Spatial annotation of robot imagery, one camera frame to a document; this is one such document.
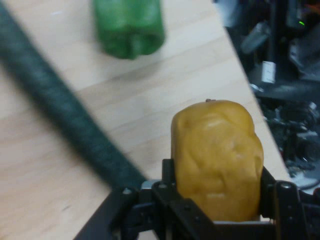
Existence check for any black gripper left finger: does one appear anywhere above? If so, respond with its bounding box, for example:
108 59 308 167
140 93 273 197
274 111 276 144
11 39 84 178
74 158 216 240

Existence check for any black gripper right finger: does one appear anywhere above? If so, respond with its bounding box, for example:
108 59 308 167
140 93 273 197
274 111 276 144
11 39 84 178
259 166 320 240

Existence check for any yellow-brown potato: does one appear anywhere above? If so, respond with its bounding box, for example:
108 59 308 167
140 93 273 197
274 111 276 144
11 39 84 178
170 98 265 223

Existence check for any bamboo cutting board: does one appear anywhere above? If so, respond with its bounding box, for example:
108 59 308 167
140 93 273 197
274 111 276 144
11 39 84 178
0 0 292 240

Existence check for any long dark green cucumber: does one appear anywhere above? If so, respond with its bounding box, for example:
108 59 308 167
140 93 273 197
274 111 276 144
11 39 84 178
0 2 149 191

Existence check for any green bell pepper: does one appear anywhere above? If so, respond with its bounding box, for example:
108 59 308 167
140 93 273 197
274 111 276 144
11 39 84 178
92 0 167 61

